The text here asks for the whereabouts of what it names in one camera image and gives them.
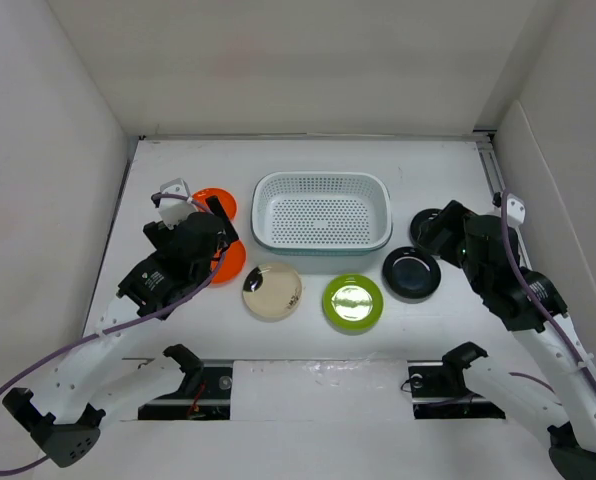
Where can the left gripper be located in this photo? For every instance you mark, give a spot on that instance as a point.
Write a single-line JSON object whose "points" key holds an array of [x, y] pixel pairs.
{"points": [[162, 236]]}

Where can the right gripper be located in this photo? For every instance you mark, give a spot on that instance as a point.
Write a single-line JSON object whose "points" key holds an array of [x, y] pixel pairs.
{"points": [[453, 217]]}

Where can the orange plate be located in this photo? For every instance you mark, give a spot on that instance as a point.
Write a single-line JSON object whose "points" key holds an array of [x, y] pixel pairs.
{"points": [[226, 199], [233, 264]]}

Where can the beige plate with black mark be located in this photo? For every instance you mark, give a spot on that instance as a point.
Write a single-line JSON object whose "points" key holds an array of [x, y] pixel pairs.
{"points": [[272, 291]]}

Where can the green plate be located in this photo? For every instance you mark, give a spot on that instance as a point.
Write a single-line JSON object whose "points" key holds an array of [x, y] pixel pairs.
{"points": [[352, 303]]}

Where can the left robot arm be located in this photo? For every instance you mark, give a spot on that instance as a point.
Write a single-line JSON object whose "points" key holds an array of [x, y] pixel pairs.
{"points": [[66, 413]]}

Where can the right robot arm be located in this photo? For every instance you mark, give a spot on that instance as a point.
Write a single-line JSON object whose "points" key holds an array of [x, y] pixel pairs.
{"points": [[532, 310]]}

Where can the white perforated plastic bin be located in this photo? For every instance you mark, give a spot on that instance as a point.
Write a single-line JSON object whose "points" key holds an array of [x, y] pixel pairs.
{"points": [[321, 213]]}

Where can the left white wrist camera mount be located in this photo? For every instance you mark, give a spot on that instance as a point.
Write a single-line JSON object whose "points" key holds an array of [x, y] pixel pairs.
{"points": [[173, 210]]}

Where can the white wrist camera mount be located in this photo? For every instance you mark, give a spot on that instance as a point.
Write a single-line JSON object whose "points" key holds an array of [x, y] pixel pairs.
{"points": [[515, 208], [173, 210]]}

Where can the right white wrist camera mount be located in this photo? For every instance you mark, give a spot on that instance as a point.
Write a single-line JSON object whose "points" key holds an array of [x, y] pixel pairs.
{"points": [[515, 208]]}

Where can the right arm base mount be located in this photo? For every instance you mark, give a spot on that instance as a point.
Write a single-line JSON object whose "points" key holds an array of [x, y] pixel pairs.
{"points": [[434, 397]]}

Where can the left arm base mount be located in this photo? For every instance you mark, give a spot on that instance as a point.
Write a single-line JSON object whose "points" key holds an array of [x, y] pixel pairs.
{"points": [[209, 401]]}

